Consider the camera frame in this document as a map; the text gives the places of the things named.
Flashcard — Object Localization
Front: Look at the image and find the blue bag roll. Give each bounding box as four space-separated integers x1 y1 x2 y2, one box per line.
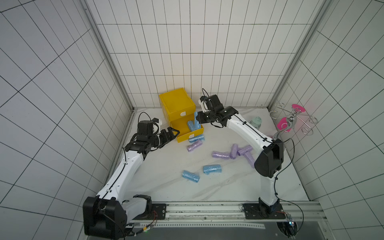
189 134 205 143
187 121 195 132
203 165 222 175
194 112 201 131
182 171 200 183

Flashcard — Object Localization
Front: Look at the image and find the yellow plastic drawer cabinet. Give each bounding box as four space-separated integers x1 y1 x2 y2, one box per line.
159 88 204 143

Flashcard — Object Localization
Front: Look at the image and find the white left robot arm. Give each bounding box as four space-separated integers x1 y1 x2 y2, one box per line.
83 118 180 240

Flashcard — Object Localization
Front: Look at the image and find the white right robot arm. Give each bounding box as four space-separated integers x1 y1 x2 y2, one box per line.
196 107 284 213

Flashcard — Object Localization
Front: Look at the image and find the purple bag roll upright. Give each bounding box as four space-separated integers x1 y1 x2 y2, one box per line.
230 144 238 160

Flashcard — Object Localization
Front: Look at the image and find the pale green jar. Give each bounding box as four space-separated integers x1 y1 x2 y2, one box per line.
251 117 262 130

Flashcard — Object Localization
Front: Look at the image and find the purple bag roll short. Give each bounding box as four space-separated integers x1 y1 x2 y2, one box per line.
237 145 253 156

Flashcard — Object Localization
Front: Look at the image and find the pink metal cup rack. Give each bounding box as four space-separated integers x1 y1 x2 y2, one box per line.
269 102 318 140

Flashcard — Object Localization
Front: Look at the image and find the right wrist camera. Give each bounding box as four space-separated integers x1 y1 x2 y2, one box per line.
199 95 224 112

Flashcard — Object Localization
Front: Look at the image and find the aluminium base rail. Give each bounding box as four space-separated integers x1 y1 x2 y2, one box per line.
85 201 328 230

